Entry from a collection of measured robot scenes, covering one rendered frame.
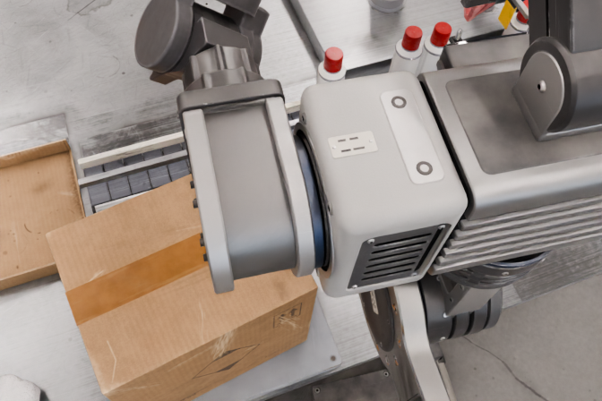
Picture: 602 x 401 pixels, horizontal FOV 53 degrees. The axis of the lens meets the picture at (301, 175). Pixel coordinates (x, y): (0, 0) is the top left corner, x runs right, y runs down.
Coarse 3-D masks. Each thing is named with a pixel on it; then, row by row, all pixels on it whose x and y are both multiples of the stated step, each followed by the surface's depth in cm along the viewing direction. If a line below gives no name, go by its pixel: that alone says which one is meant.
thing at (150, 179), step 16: (176, 144) 120; (128, 160) 117; (144, 160) 118; (128, 176) 116; (144, 176) 116; (160, 176) 116; (176, 176) 116; (96, 192) 114; (112, 192) 114; (128, 192) 114
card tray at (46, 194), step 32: (0, 160) 118; (32, 160) 122; (64, 160) 122; (0, 192) 118; (32, 192) 118; (64, 192) 118; (0, 224) 114; (32, 224) 115; (64, 224) 115; (0, 256) 111; (32, 256) 112; (0, 288) 108
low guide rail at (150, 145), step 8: (288, 104) 122; (296, 104) 122; (288, 112) 123; (168, 136) 116; (176, 136) 117; (136, 144) 115; (144, 144) 115; (152, 144) 115; (160, 144) 116; (168, 144) 117; (104, 152) 114; (112, 152) 114; (120, 152) 114; (128, 152) 115; (136, 152) 116; (80, 160) 113; (88, 160) 113; (96, 160) 113; (104, 160) 114; (112, 160) 115
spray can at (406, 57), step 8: (408, 32) 110; (416, 32) 110; (400, 40) 114; (408, 40) 110; (416, 40) 110; (400, 48) 113; (408, 48) 112; (416, 48) 112; (392, 56) 117; (400, 56) 113; (408, 56) 113; (416, 56) 113; (392, 64) 117; (400, 64) 115; (408, 64) 114; (416, 64) 115; (392, 72) 118
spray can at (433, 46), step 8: (440, 24) 111; (448, 24) 111; (432, 32) 113; (440, 32) 110; (448, 32) 110; (432, 40) 113; (440, 40) 112; (448, 40) 113; (424, 48) 115; (432, 48) 114; (440, 48) 113; (424, 56) 116; (432, 56) 114; (424, 64) 117; (432, 64) 116; (416, 72) 121; (424, 72) 119
